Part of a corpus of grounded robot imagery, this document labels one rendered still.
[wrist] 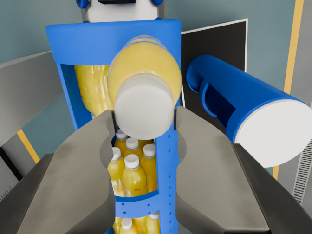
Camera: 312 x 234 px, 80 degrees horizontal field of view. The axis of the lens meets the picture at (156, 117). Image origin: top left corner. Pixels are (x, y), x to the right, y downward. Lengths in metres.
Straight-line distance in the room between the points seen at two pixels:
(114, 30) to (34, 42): 1.47
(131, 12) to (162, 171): 0.46
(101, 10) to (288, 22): 1.54
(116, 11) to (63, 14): 1.05
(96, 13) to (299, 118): 0.72
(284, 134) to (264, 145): 0.07
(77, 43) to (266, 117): 0.59
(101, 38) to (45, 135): 1.79
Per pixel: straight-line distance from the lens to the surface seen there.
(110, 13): 0.64
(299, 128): 0.81
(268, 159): 0.83
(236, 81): 0.89
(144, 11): 0.63
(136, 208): 0.54
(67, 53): 0.38
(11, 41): 1.85
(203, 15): 1.62
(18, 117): 1.18
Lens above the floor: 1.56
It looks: 63 degrees down
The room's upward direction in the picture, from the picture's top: 173 degrees clockwise
